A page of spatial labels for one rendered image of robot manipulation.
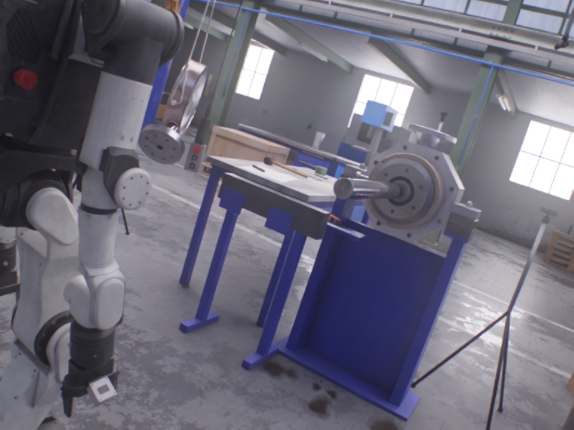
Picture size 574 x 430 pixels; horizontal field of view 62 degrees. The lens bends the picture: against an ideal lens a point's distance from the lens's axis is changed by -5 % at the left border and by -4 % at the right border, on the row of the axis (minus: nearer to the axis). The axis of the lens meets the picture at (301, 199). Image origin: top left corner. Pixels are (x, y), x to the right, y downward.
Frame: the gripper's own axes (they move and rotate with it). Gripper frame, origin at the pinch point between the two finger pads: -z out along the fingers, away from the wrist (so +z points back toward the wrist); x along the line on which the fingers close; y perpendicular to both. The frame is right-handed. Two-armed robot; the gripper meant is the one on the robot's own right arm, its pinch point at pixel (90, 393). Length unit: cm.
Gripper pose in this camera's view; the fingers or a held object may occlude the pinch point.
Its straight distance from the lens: 120.7
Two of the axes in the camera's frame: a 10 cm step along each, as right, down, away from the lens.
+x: 5.8, -1.5, 8.0
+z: 1.9, -9.3, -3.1
